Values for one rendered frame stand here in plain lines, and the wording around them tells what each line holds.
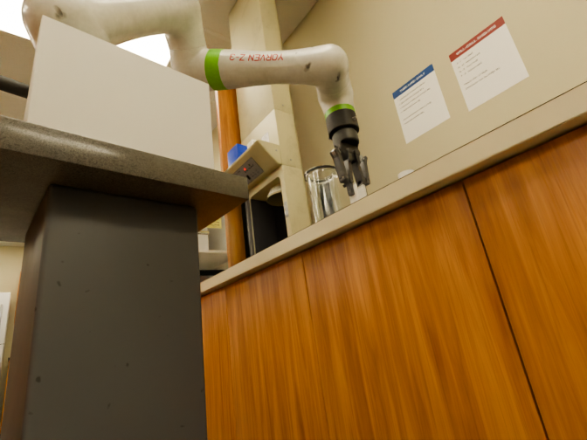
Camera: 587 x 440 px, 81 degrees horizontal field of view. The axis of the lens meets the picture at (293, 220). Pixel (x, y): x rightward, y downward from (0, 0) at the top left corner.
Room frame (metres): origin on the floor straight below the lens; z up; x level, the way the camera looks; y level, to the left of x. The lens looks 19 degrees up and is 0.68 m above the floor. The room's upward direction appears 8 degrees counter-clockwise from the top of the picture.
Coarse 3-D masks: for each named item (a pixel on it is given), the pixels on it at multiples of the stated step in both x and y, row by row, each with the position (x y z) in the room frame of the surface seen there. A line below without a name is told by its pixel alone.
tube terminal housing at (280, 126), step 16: (272, 112) 1.36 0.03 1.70; (256, 128) 1.47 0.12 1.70; (272, 128) 1.37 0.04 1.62; (288, 128) 1.39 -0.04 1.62; (288, 144) 1.38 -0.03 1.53; (288, 160) 1.37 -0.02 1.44; (272, 176) 1.41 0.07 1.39; (288, 176) 1.36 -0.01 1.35; (256, 192) 1.52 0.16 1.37; (288, 192) 1.36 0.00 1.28; (304, 192) 1.41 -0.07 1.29; (288, 208) 1.35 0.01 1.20; (304, 208) 1.40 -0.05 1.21; (288, 224) 1.36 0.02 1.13; (304, 224) 1.39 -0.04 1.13
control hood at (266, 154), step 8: (256, 144) 1.29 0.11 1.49; (264, 144) 1.29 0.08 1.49; (272, 144) 1.32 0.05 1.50; (248, 152) 1.35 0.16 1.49; (256, 152) 1.33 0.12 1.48; (264, 152) 1.31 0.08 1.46; (272, 152) 1.32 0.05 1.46; (240, 160) 1.40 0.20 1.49; (256, 160) 1.36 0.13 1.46; (264, 160) 1.35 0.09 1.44; (272, 160) 1.33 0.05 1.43; (280, 160) 1.34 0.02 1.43; (232, 168) 1.47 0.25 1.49; (264, 168) 1.39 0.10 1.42; (272, 168) 1.38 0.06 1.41; (264, 176) 1.44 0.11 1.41; (248, 184) 1.51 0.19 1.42
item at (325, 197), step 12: (324, 168) 0.94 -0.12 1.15; (312, 180) 0.96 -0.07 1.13; (324, 180) 0.95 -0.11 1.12; (336, 180) 0.98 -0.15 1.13; (312, 192) 0.97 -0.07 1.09; (324, 192) 0.95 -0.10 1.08; (336, 192) 0.96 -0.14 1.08; (312, 204) 0.98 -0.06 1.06; (324, 204) 0.95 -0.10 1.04; (336, 204) 0.95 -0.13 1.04; (324, 216) 0.95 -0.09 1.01
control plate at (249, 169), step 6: (246, 162) 1.40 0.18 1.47; (252, 162) 1.38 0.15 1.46; (240, 168) 1.45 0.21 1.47; (246, 168) 1.43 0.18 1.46; (252, 168) 1.41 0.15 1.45; (258, 168) 1.40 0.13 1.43; (234, 174) 1.49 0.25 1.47; (240, 174) 1.47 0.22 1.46; (246, 174) 1.46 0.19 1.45; (252, 174) 1.44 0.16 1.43; (258, 174) 1.43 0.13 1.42; (252, 180) 1.47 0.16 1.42
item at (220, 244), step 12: (228, 216) 1.52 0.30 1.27; (240, 216) 1.55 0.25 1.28; (204, 228) 1.46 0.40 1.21; (216, 228) 1.49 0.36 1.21; (228, 228) 1.52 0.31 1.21; (240, 228) 1.55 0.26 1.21; (204, 240) 1.46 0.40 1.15; (216, 240) 1.48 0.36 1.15; (228, 240) 1.52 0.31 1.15; (240, 240) 1.55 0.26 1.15; (204, 252) 1.45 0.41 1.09; (216, 252) 1.48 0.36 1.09; (228, 252) 1.51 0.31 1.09; (240, 252) 1.55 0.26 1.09; (204, 264) 1.45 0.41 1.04; (216, 264) 1.48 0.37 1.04; (228, 264) 1.51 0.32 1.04
